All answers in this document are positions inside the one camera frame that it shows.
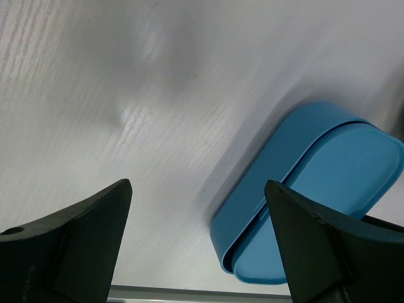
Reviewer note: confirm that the blue lunch box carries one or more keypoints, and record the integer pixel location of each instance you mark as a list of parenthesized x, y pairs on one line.
[(292, 138)]

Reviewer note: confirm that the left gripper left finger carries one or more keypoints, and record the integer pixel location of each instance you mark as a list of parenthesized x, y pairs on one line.
[(69, 255)]

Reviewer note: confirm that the aluminium front rail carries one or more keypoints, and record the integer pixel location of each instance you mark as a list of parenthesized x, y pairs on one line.
[(120, 293)]

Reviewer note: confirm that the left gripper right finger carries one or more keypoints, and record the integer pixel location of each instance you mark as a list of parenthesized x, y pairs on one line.
[(331, 257)]

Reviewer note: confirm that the blue lunch box lid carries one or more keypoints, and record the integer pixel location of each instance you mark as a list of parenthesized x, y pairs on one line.
[(348, 170)]

